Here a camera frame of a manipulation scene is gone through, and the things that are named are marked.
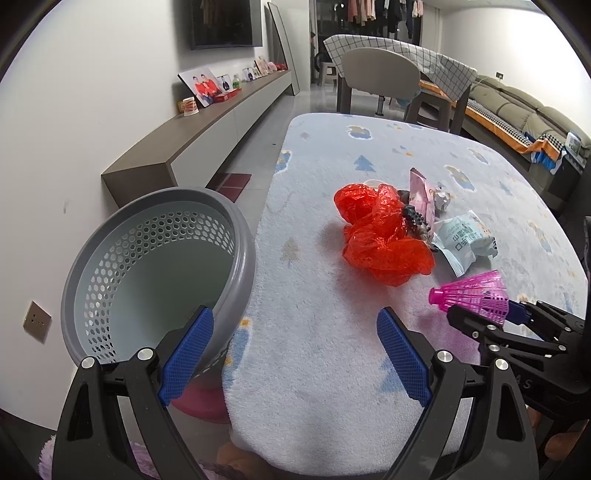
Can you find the leaning dark framed board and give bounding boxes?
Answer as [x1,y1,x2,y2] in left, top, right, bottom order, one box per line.
[265,2,301,96]

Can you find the brown wall socket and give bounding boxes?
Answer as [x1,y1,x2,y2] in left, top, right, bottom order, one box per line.
[23,301,52,344]

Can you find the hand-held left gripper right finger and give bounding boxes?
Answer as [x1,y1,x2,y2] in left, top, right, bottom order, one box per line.
[376,307,541,480]

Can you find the wall-mounted television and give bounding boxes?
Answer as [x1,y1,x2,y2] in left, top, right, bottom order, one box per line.
[190,0,264,51]

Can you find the grey-green sofa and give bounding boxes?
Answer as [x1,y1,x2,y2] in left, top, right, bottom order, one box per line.
[462,74,591,213]

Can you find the pink snack wrapper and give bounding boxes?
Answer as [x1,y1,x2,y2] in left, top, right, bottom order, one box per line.
[409,167,437,227]

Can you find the pink plastic basin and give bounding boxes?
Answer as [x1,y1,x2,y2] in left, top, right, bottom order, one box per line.
[171,385,229,423]

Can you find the large family photo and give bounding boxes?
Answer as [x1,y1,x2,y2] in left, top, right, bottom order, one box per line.
[178,68,220,108]

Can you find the light blue printed blanket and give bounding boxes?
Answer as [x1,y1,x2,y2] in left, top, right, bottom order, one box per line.
[221,112,591,476]

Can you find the long brown and grey sideboard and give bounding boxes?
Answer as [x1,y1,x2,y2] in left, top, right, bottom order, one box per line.
[102,69,293,208]

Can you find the red plastic bag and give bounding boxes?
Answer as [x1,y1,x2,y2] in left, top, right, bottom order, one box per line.
[333,183,436,287]

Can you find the grey dining chair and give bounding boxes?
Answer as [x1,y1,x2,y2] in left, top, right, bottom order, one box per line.
[336,47,422,123]

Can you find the black side table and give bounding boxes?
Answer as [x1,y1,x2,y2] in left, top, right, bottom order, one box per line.
[549,152,587,215]

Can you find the dining table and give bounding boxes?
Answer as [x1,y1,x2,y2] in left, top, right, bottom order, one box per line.
[339,76,472,136]

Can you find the hanging clothes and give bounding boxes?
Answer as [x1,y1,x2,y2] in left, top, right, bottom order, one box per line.
[346,0,426,38]

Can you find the grey perforated plastic basket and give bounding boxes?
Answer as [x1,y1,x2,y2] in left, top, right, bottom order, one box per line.
[61,187,257,384]

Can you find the white and teal snack packet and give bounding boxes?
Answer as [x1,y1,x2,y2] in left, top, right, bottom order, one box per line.
[431,210,499,278]

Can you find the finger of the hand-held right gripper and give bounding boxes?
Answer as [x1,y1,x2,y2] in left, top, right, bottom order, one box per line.
[446,305,571,358]
[507,299,591,344]

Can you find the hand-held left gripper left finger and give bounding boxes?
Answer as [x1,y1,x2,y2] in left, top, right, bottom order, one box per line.
[52,305,215,480]

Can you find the houndstooth sofa cover orange trim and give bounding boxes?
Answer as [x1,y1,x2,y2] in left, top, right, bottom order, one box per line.
[464,99,566,160]

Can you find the pink plastic shuttlecock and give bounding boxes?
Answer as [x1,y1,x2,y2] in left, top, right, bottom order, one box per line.
[428,270,509,324]

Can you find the pink fluffy cloth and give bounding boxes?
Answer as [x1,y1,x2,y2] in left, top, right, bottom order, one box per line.
[39,440,155,480]

